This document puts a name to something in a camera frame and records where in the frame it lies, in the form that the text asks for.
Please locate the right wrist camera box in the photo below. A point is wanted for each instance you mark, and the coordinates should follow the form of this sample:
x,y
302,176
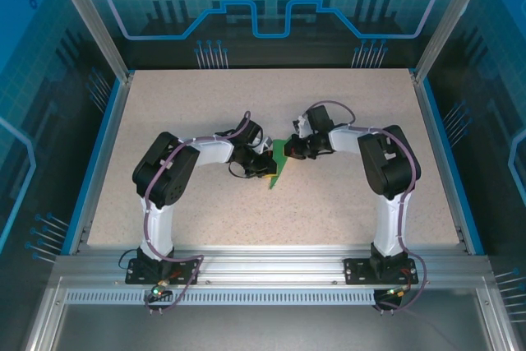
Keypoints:
x,y
302,125

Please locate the aluminium frame post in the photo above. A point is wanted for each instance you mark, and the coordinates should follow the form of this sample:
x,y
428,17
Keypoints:
x,y
451,18
94,18

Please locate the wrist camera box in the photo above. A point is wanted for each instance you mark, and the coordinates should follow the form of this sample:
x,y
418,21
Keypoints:
x,y
266,146
302,125

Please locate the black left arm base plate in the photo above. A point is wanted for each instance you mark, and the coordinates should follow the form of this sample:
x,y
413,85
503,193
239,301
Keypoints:
x,y
189,273

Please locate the small connector with green light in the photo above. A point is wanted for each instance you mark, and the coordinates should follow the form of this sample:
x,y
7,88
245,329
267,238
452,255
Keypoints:
x,y
396,292
158,290

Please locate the grey metal panel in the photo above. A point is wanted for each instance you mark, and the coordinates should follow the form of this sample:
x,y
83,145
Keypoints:
x,y
267,326

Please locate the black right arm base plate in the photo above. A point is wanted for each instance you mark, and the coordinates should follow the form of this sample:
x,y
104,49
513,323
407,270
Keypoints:
x,y
355,271

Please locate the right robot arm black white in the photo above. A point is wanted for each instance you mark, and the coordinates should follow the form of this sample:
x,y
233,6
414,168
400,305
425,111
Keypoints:
x,y
390,162

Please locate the green square paper sheet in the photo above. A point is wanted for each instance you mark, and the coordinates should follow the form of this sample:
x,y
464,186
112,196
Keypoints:
x,y
280,149

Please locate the aluminium mounting rail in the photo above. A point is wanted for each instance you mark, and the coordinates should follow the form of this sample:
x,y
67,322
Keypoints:
x,y
267,264

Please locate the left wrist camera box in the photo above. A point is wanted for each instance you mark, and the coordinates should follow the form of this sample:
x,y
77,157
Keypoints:
x,y
266,146

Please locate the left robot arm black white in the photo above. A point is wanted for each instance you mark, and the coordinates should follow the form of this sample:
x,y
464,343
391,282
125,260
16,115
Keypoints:
x,y
164,170

